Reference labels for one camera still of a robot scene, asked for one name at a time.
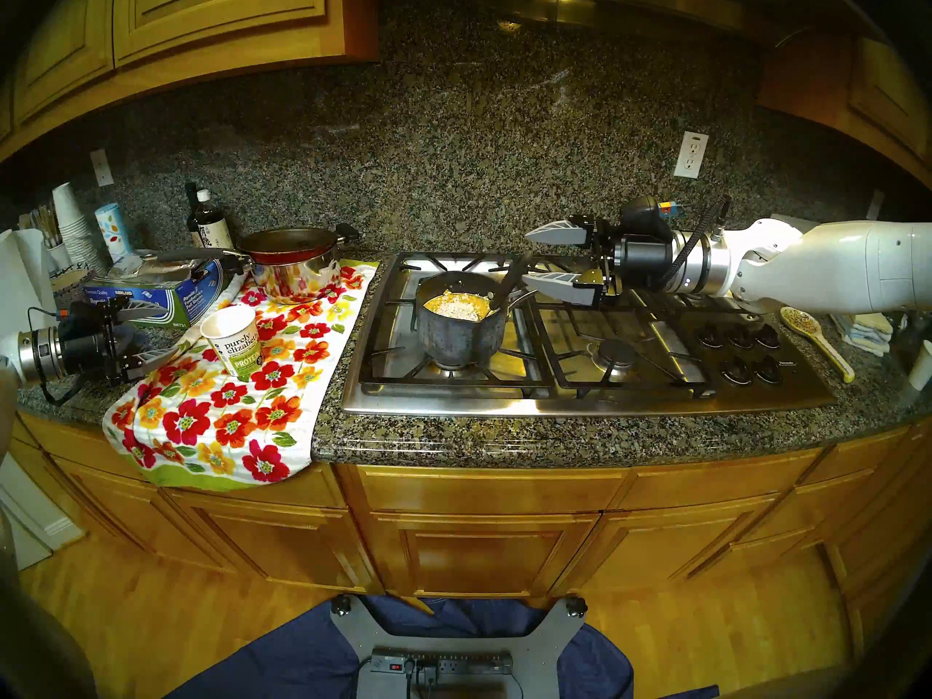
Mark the single white paper cup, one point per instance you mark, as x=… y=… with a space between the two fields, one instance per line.
x=921 y=366

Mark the stainless gas cooktop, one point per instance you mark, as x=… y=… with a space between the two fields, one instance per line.
x=786 y=395

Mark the blue floor cloth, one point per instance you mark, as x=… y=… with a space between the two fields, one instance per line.
x=291 y=661

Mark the wooden wall cabinet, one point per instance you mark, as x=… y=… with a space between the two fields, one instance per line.
x=881 y=93
x=218 y=13

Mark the floral kitchen towel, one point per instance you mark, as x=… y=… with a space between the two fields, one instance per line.
x=240 y=428

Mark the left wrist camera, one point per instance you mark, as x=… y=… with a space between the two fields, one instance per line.
x=91 y=315

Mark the black cooktop knob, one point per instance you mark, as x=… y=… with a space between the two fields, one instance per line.
x=767 y=370
x=739 y=335
x=710 y=335
x=735 y=370
x=767 y=335

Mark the white paper oats cup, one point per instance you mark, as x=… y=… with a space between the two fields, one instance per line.
x=233 y=348

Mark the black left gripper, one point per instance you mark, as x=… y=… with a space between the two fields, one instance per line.
x=87 y=352

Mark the steel pan red rim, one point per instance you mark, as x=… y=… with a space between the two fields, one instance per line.
x=298 y=275

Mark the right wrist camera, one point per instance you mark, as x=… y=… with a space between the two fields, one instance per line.
x=644 y=217

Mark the dark bottle white cap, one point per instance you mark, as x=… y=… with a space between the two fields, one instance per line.
x=215 y=228

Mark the white paper towel roll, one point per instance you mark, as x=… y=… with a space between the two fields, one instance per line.
x=29 y=282

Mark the yellow ceramic spoon rest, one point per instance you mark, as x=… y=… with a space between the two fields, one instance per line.
x=801 y=320

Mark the folded dish cloth stack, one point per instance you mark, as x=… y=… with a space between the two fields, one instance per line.
x=866 y=333

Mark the dark bottle black cap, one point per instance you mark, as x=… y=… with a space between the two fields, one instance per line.
x=191 y=206

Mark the wooden base cabinets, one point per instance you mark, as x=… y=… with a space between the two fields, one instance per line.
x=480 y=552

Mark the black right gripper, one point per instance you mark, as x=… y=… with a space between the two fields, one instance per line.
x=644 y=264

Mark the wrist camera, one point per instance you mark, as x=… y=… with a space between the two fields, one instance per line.
x=644 y=217
x=91 y=315

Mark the grey power strip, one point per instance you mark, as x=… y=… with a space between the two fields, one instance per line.
x=466 y=662

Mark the dark grey saucepan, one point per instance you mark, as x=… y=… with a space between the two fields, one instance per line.
x=455 y=341

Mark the blue dotted paper cup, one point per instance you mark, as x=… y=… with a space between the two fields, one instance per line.
x=113 y=228

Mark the blue foil box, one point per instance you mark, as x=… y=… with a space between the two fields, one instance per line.
x=167 y=304

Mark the cup of wooden sticks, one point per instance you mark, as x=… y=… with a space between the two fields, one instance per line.
x=58 y=255

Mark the white wall outlet plate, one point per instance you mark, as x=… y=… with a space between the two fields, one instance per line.
x=690 y=155
x=102 y=167

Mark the stack of white cups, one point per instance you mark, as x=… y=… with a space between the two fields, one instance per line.
x=73 y=224

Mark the black cooking spoon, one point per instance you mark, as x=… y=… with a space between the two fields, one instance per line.
x=511 y=275

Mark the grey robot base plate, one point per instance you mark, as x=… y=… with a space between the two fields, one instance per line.
x=546 y=646

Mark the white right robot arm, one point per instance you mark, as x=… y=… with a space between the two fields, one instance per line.
x=837 y=268

